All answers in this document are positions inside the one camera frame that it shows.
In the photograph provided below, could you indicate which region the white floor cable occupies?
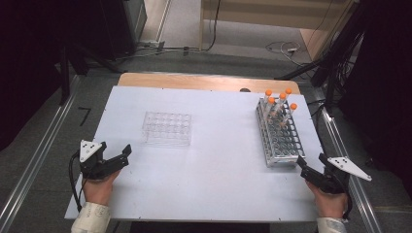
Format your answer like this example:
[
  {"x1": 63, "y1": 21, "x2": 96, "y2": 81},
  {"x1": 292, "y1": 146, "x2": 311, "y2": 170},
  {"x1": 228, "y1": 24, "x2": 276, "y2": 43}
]
[{"x1": 265, "y1": 40, "x2": 305, "y2": 67}]

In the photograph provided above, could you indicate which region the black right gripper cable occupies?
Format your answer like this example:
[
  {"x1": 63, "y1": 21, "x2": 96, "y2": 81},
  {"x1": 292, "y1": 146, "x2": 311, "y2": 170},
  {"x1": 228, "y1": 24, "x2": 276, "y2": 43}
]
[{"x1": 341, "y1": 190, "x2": 354, "y2": 221}]

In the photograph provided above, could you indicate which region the metal test tube rack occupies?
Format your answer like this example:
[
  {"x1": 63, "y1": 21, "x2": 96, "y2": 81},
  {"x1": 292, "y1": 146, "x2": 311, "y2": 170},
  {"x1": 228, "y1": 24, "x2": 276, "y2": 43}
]
[{"x1": 255, "y1": 96, "x2": 306, "y2": 169}]

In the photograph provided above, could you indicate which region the person's left hand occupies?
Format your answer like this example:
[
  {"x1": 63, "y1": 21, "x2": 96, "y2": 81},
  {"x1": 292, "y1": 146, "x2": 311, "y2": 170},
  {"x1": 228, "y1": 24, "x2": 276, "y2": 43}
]
[{"x1": 82, "y1": 170, "x2": 121, "y2": 206}]

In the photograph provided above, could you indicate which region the white board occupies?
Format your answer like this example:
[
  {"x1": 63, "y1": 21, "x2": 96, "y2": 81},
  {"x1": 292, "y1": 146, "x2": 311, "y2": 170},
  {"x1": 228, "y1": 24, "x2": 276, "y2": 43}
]
[{"x1": 63, "y1": 84, "x2": 348, "y2": 224}]

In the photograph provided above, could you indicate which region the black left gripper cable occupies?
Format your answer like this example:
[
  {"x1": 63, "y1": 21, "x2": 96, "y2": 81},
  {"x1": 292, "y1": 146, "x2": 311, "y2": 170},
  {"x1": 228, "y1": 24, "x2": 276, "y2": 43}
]
[{"x1": 68, "y1": 151, "x2": 86, "y2": 214}]

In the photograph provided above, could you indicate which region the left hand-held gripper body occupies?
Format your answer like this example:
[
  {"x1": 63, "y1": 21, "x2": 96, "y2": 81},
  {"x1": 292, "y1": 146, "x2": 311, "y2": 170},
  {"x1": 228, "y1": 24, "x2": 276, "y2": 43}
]
[{"x1": 79, "y1": 139, "x2": 121, "y2": 181}]

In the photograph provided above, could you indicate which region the clear plastic well plate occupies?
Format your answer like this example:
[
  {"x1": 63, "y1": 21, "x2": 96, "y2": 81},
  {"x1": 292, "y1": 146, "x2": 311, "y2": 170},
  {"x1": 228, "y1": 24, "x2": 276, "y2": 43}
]
[{"x1": 141, "y1": 111, "x2": 192, "y2": 148}]

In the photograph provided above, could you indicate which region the person's right hand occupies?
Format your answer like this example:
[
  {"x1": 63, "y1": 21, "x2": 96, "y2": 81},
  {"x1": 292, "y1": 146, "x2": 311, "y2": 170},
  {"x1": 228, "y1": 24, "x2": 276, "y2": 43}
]
[{"x1": 305, "y1": 181, "x2": 350, "y2": 219}]

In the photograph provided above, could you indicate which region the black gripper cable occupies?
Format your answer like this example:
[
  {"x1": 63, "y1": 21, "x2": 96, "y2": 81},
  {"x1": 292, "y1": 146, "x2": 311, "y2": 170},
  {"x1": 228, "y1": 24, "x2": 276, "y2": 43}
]
[
  {"x1": 341, "y1": 190, "x2": 354, "y2": 221},
  {"x1": 68, "y1": 151, "x2": 86, "y2": 214}
]

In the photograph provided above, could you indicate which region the power strip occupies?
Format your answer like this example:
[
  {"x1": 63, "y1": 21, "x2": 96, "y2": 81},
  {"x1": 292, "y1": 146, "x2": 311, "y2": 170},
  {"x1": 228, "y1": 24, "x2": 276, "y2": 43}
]
[{"x1": 138, "y1": 40, "x2": 166, "y2": 53}]

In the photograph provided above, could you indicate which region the black floor cable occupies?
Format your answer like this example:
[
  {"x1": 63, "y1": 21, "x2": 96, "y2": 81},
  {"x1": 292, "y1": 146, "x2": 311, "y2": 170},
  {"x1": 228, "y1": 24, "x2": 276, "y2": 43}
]
[{"x1": 200, "y1": 0, "x2": 222, "y2": 52}]

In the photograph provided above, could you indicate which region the metal floor rail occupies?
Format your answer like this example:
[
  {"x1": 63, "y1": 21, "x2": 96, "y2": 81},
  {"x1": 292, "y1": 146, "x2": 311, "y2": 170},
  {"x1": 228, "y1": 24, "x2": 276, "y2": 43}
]
[
  {"x1": 319, "y1": 106, "x2": 383, "y2": 233},
  {"x1": 0, "y1": 74, "x2": 82, "y2": 233}
]

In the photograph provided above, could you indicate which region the black stand with cables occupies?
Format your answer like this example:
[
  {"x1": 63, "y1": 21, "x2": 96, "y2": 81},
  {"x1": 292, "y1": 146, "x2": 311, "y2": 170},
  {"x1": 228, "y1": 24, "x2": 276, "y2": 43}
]
[{"x1": 275, "y1": 0, "x2": 368, "y2": 115}]

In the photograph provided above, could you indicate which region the wooden table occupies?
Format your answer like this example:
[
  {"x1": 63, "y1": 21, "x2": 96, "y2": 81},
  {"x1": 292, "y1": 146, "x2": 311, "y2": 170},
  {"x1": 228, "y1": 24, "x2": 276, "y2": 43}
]
[{"x1": 117, "y1": 72, "x2": 301, "y2": 95}]

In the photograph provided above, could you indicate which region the black cabinet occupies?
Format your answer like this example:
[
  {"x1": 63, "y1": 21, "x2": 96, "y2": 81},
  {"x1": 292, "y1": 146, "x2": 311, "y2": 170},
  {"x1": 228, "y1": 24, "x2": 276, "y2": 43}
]
[{"x1": 96, "y1": 0, "x2": 149, "y2": 61}]

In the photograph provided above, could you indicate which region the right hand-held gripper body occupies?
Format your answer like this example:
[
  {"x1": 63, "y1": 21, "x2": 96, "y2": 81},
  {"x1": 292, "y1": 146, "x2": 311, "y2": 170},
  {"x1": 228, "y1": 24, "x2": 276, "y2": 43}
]
[{"x1": 315, "y1": 156, "x2": 373, "y2": 195}]

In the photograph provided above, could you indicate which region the wooden shelf unit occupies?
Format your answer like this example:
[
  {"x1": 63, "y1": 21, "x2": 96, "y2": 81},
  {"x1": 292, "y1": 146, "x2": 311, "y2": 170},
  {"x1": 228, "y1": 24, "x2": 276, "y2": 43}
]
[{"x1": 198, "y1": 0, "x2": 361, "y2": 62}]

